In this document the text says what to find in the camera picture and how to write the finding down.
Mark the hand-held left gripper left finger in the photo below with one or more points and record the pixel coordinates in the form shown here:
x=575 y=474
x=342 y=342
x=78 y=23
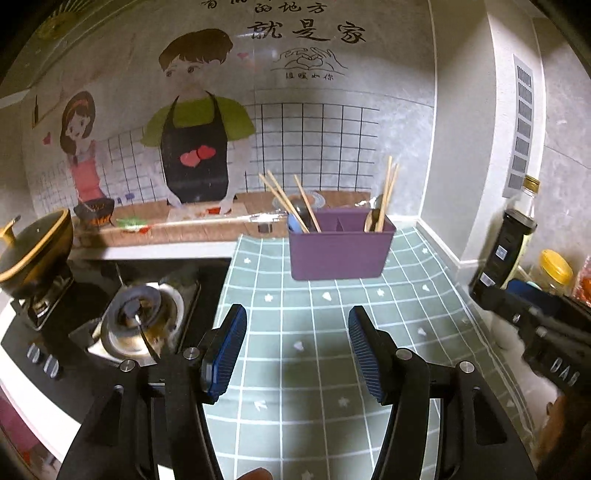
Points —
x=226 y=353

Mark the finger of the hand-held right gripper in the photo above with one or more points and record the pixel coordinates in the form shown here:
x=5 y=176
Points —
x=512 y=311
x=531 y=293

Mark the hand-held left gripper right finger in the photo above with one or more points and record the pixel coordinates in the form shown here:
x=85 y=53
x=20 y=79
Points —
x=367 y=357

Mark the purple utensil holder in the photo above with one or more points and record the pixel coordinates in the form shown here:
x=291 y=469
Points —
x=341 y=254

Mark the orange wooden spoon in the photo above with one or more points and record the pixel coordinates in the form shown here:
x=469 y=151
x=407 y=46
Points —
x=369 y=222

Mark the blue plastic spoon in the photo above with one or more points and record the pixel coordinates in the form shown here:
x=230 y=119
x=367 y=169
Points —
x=293 y=224

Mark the person's right forearm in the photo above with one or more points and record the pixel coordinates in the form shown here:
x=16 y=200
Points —
x=565 y=438

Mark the person's left hand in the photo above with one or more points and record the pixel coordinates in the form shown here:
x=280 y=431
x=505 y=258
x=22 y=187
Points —
x=249 y=475

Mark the yellow lid jar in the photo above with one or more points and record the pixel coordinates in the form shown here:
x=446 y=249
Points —
x=554 y=267

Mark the red bottle orange cap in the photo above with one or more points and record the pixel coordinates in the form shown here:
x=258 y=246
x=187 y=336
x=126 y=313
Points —
x=584 y=281

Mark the dark soy sauce bottle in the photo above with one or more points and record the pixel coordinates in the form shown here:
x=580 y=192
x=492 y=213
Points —
x=508 y=240

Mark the black gas stove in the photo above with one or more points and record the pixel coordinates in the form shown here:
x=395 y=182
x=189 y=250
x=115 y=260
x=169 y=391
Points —
x=212 y=286

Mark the green checked mat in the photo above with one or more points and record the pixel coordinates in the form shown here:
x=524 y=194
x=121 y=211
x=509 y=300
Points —
x=300 y=323

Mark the stove burner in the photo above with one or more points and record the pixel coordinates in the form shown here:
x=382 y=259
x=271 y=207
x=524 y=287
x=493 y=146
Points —
x=138 y=314
x=41 y=304

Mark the white vent grille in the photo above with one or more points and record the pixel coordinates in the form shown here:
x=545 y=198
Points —
x=519 y=138

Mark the stove knob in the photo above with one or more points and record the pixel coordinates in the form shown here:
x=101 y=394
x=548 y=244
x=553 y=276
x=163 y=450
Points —
x=51 y=367
x=34 y=354

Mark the black pot with lid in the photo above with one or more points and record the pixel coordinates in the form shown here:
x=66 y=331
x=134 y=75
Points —
x=37 y=254

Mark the cartoon wall poster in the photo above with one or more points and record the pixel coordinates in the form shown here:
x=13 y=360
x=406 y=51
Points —
x=323 y=138

